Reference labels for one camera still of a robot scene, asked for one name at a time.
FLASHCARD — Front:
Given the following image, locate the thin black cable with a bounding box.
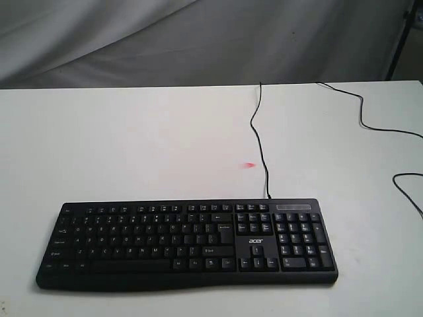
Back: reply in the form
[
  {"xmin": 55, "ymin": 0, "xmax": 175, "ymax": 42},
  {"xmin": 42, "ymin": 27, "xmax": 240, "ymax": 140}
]
[{"xmin": 316, "ymin": 81, "xmax": 423, "ymax": 138}]

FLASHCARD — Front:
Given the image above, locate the grey backdrop cloth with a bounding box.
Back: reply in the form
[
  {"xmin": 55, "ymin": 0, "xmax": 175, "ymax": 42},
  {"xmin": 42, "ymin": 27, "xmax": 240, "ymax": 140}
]
[{"xmin": 1, "ymin": 1, "xmax": 413, "ymax": 88}]

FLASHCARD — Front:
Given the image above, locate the black looped cable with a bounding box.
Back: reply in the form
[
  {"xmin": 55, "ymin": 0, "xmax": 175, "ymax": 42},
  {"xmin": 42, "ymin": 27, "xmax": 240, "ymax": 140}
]
[{"xmin": 392, "ymin": 172, "xmax": 423, "ymax": 220}]

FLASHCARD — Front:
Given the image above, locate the black acer keyboard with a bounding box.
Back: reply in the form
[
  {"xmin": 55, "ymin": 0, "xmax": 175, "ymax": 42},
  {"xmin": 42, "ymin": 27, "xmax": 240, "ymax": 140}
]
[{"xmin": 36, "ymin": 199, "xmax": 338, "ymax": 292}]

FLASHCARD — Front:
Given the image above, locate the black keyboard cable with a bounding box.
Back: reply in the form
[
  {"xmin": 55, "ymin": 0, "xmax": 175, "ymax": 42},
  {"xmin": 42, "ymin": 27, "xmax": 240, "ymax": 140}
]
[{"xmin": 250, "ymin": 81, "xmax": 273, "ymax": 200}]

